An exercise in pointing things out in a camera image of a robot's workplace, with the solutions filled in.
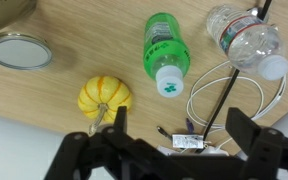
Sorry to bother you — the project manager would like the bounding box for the white adapter with label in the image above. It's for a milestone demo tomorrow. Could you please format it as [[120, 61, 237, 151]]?
[[171, 133, 205, 150]]

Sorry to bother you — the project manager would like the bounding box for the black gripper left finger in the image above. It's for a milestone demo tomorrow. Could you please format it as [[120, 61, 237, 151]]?
[[43, 105, 168, 180]]

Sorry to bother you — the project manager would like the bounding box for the small yellow striped pumpkin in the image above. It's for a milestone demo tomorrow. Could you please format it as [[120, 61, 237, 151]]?
[[77, 75, 134, 137]]

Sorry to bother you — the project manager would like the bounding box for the flat white box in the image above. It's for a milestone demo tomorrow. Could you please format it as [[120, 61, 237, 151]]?
[[156, 144, 231, 158]]

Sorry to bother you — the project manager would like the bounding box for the small purple connector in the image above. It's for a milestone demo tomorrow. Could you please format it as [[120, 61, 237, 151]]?
[[185, 117, 196, 135]]

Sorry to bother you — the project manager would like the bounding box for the clear plastic water bottle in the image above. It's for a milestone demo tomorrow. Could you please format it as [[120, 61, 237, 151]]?
[[205, 3, 288, 82]]

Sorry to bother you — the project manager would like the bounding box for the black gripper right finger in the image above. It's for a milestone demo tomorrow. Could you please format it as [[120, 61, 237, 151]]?
[[225, 107, 288, 180]]

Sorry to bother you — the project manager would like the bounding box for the small metal plug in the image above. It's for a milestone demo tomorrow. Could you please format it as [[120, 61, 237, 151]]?
[[156, 125, 174, 141]]

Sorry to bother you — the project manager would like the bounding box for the green plastic bottle white cap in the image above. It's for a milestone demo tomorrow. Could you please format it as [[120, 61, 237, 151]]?
[[142, 12, 192, 99]]

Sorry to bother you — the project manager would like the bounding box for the white usb cable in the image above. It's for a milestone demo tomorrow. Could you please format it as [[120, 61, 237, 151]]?
[[185, 59, 288, 152]]

